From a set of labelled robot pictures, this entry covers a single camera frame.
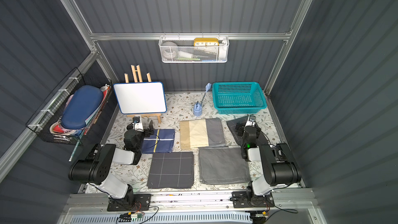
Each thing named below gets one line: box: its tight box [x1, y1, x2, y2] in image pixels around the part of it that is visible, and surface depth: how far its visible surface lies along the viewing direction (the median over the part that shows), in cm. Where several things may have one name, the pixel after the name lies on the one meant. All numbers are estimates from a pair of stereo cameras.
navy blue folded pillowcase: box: [141, 128, 176, 154], surface depth 94 cm
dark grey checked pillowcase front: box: [146, 151, 195, 189], surface depth 84 cm
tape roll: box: [161, 41, 178, 60], surface depth 88 cm
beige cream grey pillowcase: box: [179, 118, 226, 150], surface depth 98 cm
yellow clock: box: [193, 37, 220, 47], surface depth 90 cm
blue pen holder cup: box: [193, 82, 212, 117], surface depth 103 cm
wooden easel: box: [124, 64, 162, 124], surface depth 90 cm
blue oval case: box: [61, 85, 104, 130], surface depth 69 cm
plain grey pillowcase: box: [198, 146, 251, 186], surface depth 84 cm
